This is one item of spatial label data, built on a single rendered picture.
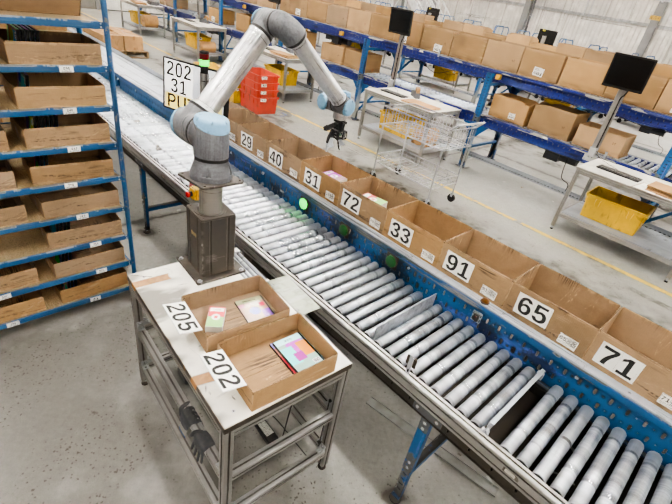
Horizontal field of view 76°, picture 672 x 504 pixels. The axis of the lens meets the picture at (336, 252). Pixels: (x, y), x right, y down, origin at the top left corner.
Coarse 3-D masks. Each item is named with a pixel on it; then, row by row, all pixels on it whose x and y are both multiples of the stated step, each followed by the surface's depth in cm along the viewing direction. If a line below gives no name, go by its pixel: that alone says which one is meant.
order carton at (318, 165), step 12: (324, 156) 300; (312, 168) 281; (324, 168) 306; (336, 168) 307; (348, 168) 298; (300, 180) 294; (324, 180) 276; (336, 180) 268; (348, 180) 301; (324, 192) 279; (336, 192) 271; (336, 204) 274
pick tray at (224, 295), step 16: (208, 288) 192; (224, 288) 197; (240, 288) 203; (256, 288) 210; (272, 288) 199; (192, 304) 191; (208, 304) 196; (224, 304) 198; (272, 304) 202; (224, 320) 189; (240, 320) 191; (256, 320) 179; (272, 320) 186; (208, 336) 168; (224, 336) 173; (208, 352) 172
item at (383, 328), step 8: (432, 296) 221; (416, 304) 212; (424, 304) 219; (432, 304) 226; (408, 312) 210; (416, 312) 217; (392, 320) 202; (400, 320) 208; (376, 328) 195; (384, 328) 200; (392, 328) 206; (376, 336) 198
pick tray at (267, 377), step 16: (288, 320) 186; (304, 320) 185; (240, 336) 172; (256, 336) 178; (272, 336) 184; (304, 336) 188; (320, 336) 178; (224, 352) 162; (240, 352) 175; (256, 352) 177; (272, 352) 178; (320, 352) 181; (336, 352) 171; (240, 368) 168; (256, 368) 169; (272, 368) 170; (320, 368) 167; (256, 384) 163; (272, 384) 153; (288, 384) 159; (304, 384) 166; (256, 400) 152; (272, 400) 158
